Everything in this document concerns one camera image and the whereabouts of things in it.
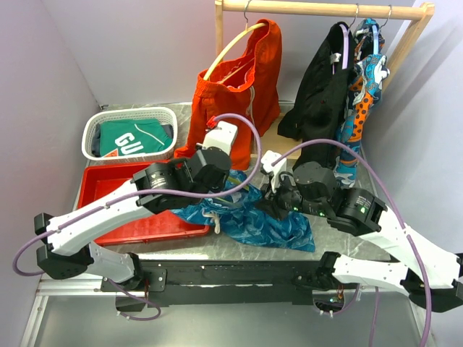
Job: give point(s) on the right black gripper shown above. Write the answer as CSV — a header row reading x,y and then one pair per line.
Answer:
x,y
269,202

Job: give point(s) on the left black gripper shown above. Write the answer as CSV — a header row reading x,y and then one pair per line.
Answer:
x,y
221,184

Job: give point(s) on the green hanger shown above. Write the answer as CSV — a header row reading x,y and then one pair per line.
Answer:
x,y
237,179

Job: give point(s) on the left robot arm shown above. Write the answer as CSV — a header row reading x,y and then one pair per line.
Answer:
x,y
70,248

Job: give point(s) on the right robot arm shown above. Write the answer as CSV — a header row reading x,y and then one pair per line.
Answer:
x,y
425,273

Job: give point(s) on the black shorts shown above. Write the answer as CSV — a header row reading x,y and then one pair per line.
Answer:
x,y
319,106

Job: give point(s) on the yellow hanger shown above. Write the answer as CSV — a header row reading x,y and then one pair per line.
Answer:
x,y
224,51

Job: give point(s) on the orange blue patterned shorts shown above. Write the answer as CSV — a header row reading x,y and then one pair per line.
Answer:
x,y
364,92

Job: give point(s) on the purple hanger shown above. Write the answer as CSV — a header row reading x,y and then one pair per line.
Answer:
x,y
346,57

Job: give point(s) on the light blue hanger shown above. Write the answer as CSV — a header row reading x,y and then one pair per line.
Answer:
x,y
367,38

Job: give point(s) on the wooden clothes rack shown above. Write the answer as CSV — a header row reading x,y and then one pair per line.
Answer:
x,y
295,59

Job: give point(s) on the white plastic basket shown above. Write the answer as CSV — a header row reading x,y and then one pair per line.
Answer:
x,y
163,114

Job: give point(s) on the green folded shirt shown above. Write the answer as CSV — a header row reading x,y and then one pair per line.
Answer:
x,y
131,137

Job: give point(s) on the red plastic tray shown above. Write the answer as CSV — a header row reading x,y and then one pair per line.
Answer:
x,y
98,181

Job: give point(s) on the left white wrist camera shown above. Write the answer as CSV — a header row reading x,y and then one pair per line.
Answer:
x,y
222,136

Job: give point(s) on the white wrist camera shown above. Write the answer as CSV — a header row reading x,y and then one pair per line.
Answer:
x,y
273,164
222,136

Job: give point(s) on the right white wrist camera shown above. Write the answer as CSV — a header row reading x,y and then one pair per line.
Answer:
x,y
273,164

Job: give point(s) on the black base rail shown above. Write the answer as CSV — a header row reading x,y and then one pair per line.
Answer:
x,y
181,282

